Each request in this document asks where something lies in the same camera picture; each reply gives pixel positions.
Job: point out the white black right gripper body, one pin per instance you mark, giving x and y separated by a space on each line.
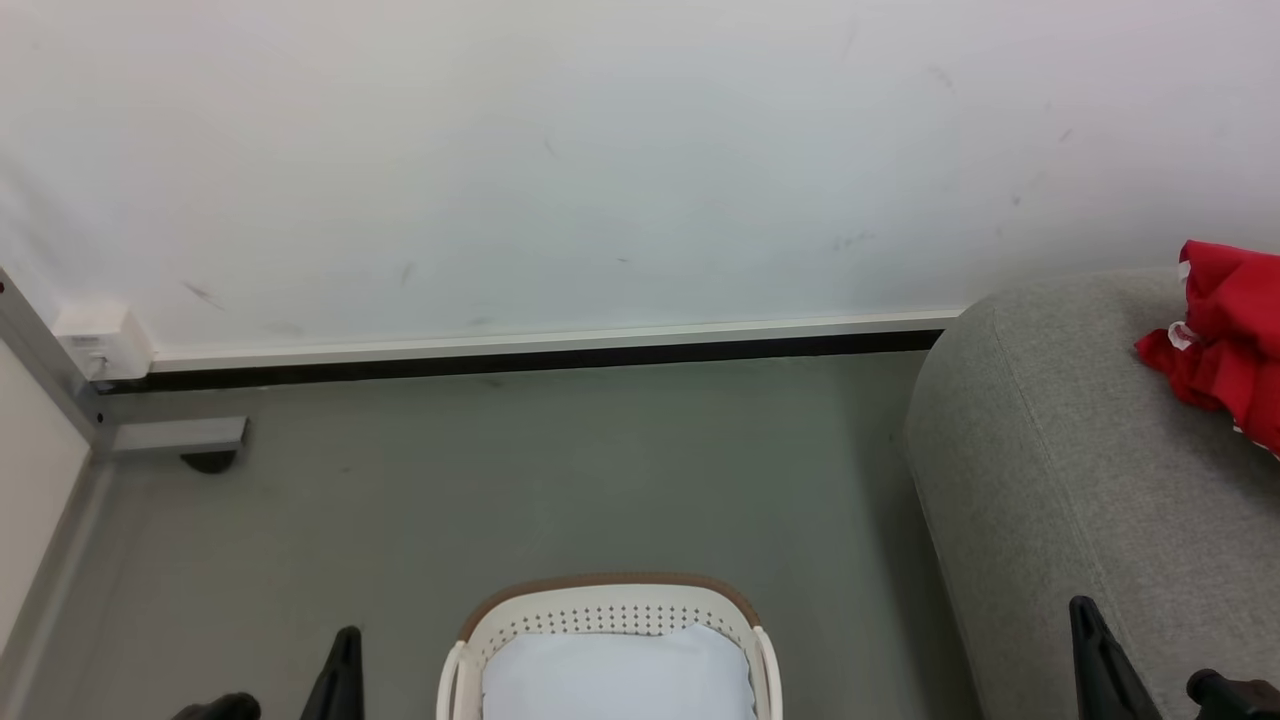
1235 698

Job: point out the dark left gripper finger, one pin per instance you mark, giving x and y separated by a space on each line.
340 680

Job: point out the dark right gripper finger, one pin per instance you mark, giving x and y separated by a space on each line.
1105 670

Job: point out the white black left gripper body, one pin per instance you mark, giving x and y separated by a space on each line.
220 708

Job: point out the red garment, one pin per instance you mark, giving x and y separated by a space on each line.
1230 340

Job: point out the grey fabric sofa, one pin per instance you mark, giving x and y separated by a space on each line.
1060 460

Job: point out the white laundry basket brown rim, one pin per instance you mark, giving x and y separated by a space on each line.
600 600

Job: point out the pale blue cloth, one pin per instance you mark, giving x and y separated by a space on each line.
620 675

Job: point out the beige partition panel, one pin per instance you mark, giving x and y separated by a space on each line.
35 470

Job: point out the white and black baseboard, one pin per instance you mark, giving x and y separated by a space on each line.
550 352

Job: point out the black round frame foot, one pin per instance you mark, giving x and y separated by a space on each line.
210 461

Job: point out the white wall box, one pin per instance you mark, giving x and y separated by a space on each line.
105 340

